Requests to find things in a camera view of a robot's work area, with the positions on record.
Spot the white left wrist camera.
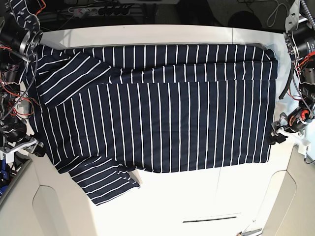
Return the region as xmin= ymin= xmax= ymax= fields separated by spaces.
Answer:
xmin=298 ymin=141 xmax=311 ymax=155

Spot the navy white striped T-shirt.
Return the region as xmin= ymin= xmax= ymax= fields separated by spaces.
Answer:
xmin=20 ymin=44 xmax=278 ymax=205

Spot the white power strip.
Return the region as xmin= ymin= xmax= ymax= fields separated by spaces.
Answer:
xmin=67 ymin=5 xmax=130 ymax=18

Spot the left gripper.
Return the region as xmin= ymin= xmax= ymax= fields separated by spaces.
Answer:
xmin=268 ymin=113 xmax=305 ymax=145

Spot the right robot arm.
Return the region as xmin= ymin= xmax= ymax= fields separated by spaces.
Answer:
xmin=0 ymin=0 xmax=46 ymax=163

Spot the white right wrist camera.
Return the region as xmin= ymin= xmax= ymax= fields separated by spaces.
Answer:
xmin=0 ymin=147 xmax=15 ymax=164

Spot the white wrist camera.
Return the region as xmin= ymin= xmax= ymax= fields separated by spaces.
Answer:
xmin=298 ymin=141 xmax=311 ymax=155
xmin=0 ymin=147 xmax=15 ymax=164

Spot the black round stool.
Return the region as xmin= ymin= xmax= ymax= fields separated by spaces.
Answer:
xmin=227 ymin=11 xmax=262 ymax=30

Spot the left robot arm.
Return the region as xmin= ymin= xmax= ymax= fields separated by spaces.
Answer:
xmin=267 ymin=0 xmax=315 ymax=145

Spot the white coiled cable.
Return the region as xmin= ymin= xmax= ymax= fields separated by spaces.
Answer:
xmin=267 ymin=0 xmax=291 ymax=28

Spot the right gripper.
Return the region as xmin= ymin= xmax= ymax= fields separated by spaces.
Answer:
xmin=4 ymin=137 xmax=46 ymax=157

